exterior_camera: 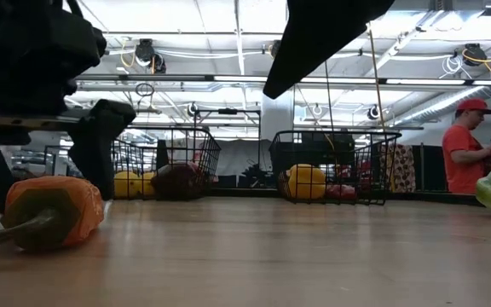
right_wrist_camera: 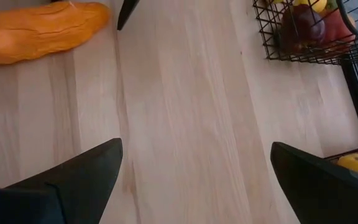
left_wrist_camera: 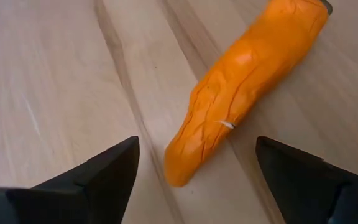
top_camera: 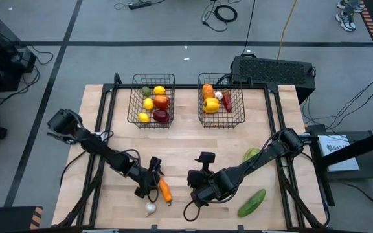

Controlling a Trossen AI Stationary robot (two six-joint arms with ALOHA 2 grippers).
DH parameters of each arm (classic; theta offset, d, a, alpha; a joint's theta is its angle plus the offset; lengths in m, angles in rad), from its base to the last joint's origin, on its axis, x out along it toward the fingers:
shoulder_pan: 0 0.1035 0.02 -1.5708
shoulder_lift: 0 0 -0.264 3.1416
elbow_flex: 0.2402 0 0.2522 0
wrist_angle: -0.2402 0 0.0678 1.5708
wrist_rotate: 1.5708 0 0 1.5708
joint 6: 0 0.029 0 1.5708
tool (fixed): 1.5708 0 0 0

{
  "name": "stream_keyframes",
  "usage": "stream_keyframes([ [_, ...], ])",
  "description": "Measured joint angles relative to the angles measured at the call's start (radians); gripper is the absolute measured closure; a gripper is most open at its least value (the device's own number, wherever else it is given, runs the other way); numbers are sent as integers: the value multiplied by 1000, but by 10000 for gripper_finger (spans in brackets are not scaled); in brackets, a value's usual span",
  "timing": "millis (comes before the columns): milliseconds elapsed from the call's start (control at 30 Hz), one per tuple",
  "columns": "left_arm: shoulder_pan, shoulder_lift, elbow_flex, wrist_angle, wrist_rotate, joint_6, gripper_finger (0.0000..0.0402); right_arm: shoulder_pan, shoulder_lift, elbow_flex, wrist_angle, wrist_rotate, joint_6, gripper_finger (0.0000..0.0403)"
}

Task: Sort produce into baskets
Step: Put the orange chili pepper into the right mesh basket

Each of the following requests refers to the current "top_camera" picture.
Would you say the person's shoe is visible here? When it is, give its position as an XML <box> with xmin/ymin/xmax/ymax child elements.
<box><xmin>337</xmin><ymin>0</ymin><xmax>365</xmax><ymax>13</ymax></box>
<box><xmin>334</xmin><ymin>11</ymin><xmax>357</xmax><ymax>32</ymax></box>

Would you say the black side table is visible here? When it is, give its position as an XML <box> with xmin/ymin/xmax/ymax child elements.
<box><xmin>306</xmin><ymin>124</ymin><xmax>373</xmax><ymax>208</ymax></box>

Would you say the black wire basket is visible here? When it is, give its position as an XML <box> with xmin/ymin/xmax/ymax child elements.
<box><xmin>127</xmin><ymin>73</ymin><xmax>176</xmax><ymax>129</ymax></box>
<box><xmin>198</xmin><ymin>72</ymin><xmax>246</xmax><ymax>129</ymax></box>

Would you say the black power strip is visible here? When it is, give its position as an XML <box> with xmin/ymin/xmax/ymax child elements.
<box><xmin>128</xmin><ymin>1</ymin><xmax>152</xmax><ymax>10</ymax></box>

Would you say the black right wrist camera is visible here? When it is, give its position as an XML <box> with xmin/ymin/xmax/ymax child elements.
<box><xmin>194</xmin><ymin>151</ymin><xmax>216</xmax><ymax>172</ymax></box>

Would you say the green cucumber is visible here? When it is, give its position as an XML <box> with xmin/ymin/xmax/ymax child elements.
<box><xmin>237</xmin><ymin>188</ymin><xmax>267</xmax><ymax>218</ymax></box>

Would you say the long red pepper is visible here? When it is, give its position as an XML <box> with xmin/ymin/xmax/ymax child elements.
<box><xmin>221</xmin><ymin>89</ymin><xmax>233</xmax><ymax>113</ymax></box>

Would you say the yellow floor cable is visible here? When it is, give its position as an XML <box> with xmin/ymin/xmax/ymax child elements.
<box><xmin>276</xmin><ymin>0</ymin><xmax>299</xmax><ymax>61</ymax></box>

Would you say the white printed paper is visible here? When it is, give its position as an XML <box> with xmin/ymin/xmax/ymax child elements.
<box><xmin>317</xmin><ymin>134</ymin><xmax>361</xmax><ymax>172</ymax></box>

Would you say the black computer case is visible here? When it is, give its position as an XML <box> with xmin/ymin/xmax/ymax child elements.
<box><xmin>231</xmin><ymin>56</ymin><xmax>317</xmax><ymax>104</ymax></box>

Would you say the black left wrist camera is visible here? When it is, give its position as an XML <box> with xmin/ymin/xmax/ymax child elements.
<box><xmin>149</xmin><ymin>156</ymin><xmax>164</xmax><ymax>177</ymax></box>

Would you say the coiled black cable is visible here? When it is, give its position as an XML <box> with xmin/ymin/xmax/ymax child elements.
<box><xmin>201</xmin><ymin>0</ymin><xmax>239</xmax><ymax>33</ymax></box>

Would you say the dark red apple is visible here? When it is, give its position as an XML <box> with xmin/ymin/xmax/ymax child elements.
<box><xmin>153</xmin><ymin>109</ymin><xmax>170</xmax><ymax>124</ymax></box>

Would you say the red orange apple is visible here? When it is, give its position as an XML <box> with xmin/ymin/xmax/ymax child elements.
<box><xmin>153</xmin><ymin>94</ymin><xmax>171</xmax><ymax>110</ymax></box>

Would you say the black metal table frame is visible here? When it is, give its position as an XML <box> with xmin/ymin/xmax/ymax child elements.
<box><xmin>52</xmin><ymin>72</ymin><xmax>332</xmax><ymax>232</ymax></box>

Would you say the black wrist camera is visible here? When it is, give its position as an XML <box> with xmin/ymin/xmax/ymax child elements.
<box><xmin>194</xmin><ymin>151</ymin><xmax>216</xmax><ymax>172</ymax></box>
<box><xmin>149</xmin><ymin>156</ymin><xmax>164</xmax><ymax>177</ymax></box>

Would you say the orange pepper with green stem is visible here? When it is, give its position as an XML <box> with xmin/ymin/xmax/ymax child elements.
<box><xmin>158</xmin><ymin>177</ymin><xmax>174</xmax><ymax>206</ymax></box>

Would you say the orange bell pepper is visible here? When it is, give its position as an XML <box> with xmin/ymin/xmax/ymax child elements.
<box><xmin>202</xmin><ymin>83</ymin><xmax>214</xmax><ymax>99</ymax></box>

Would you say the yellow bell pepper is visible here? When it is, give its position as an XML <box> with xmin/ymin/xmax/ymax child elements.
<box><xmin>203</xmin><ymin>97</ymin><xmax>221</xmax><ymax>115</ymax></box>

